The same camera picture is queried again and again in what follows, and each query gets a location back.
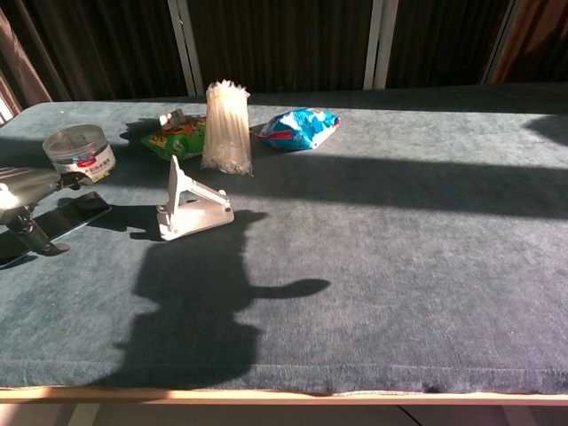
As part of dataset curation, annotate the green snack bag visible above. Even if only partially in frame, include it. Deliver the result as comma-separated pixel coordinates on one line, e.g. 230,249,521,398
140,108,209,162

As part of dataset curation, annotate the blue-grey table cloth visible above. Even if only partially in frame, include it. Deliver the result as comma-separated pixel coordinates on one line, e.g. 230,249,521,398
0,82,568,396

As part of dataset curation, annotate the white folding phone stand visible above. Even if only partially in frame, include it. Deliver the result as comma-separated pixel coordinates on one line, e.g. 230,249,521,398
155,154,235,242

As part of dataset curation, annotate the brown curtain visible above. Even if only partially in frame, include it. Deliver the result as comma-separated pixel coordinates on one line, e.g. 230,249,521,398
0,6,55,126

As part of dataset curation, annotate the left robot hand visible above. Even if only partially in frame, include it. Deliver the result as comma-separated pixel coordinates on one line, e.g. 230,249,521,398
0,166,95,257

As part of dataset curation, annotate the clear jar with white label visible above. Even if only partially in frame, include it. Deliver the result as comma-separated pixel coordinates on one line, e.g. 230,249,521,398
42,124,117,185

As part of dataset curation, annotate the blue snack bag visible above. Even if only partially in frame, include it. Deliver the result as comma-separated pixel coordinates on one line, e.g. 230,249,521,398
256,106,342,152

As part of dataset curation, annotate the black smartphone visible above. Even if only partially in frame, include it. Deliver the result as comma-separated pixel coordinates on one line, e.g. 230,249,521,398
0,191,113,269

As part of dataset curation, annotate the orange-brown curtain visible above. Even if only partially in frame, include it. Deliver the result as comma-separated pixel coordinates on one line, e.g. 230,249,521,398
490,0,568,85

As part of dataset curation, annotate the dark pleated curtain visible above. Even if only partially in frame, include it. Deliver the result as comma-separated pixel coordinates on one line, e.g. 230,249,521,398
384,0,511,90
0,0,190,104
185,0,376,95

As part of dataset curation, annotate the bundle of clear plastic straws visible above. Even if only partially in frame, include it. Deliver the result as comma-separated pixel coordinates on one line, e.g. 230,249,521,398
200,79,254,177

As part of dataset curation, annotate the white frame post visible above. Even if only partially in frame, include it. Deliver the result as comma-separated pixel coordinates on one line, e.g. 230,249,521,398
479,0,522,86
167,0,206,98
362,0,399,91

